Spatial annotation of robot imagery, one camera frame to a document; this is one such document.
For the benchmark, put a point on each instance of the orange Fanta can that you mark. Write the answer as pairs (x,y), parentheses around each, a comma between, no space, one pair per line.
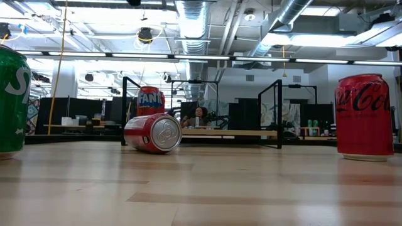
(150,100)

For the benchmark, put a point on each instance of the red Coca-Cola Zero can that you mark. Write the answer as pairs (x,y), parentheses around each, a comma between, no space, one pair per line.
(363,132)
(141,135)

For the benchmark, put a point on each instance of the person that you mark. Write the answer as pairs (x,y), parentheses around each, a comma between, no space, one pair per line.
(198,113)

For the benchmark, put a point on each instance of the black crossbar with light strips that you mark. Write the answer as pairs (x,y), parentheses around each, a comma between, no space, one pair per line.
(141,56)

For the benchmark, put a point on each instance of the black round ceiling device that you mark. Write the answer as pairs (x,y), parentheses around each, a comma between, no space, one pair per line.
(145,35)

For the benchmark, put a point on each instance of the small wooden crate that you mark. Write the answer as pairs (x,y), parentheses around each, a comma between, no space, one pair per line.
(306,132)

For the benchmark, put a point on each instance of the green bottle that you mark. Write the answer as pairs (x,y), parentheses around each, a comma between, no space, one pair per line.
(315,123)
(309,123)

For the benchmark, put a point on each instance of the black office partition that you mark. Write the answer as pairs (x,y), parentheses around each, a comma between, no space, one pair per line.
(81,108)

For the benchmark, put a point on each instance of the background wooden desk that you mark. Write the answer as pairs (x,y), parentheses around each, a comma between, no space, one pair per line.
(72,126)

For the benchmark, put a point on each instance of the colourful patterned panel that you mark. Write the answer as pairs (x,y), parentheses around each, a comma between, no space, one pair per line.
(32,116)

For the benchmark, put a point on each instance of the green Sprite can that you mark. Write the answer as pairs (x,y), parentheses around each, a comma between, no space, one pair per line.
(12,110)

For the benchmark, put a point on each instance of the silver corrugated ventilation duct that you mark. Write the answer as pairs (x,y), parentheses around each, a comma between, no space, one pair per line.
(192,25)

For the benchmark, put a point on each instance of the black metal table frame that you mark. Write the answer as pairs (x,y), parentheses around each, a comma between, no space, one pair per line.
(78,139)

